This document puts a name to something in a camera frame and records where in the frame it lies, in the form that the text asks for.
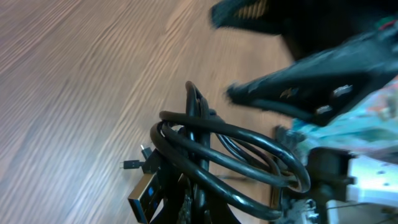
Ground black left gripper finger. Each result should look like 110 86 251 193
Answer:
227 30 397 126

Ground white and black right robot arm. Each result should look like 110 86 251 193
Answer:
210 0 397 223

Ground black USB cable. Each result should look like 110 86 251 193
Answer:
119 80 312 224

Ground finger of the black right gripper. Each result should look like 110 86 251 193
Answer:
210 0 397 60

